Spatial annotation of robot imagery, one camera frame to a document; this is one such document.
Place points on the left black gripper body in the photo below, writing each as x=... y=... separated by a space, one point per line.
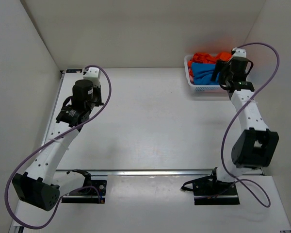
x=97 y=96

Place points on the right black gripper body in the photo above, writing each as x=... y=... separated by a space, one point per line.
x=218 y=69

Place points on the blue t shirt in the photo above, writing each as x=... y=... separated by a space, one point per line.
x=202 y=74

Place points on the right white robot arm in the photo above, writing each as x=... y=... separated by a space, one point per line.
x=256 y=145

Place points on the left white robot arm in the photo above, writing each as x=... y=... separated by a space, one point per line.
x=38 y=186

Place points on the orange t shirt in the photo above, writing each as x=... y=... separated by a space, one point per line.
x=205 y=58

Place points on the black label sticker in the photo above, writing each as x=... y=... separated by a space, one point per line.
x=74 y=71

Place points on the white plastic basket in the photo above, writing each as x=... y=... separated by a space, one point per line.
x=200 y=89

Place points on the pink t shirt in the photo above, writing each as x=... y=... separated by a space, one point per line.
x=190 y=75

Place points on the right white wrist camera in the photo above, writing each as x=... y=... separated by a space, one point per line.
x=238 y=52

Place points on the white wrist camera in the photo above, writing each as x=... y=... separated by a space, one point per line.
x=92 y=74
x=238 y=52

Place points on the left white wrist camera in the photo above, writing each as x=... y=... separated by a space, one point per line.
x=92 y=74

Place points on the aluminium table rail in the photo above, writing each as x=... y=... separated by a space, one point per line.
x=151 y=172

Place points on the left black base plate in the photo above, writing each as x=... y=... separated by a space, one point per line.
x=96 y=195

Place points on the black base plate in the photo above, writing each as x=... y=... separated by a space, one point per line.
x=96 y=195
x=208 y=191

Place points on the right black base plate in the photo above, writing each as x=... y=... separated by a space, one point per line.
x=208 y=191

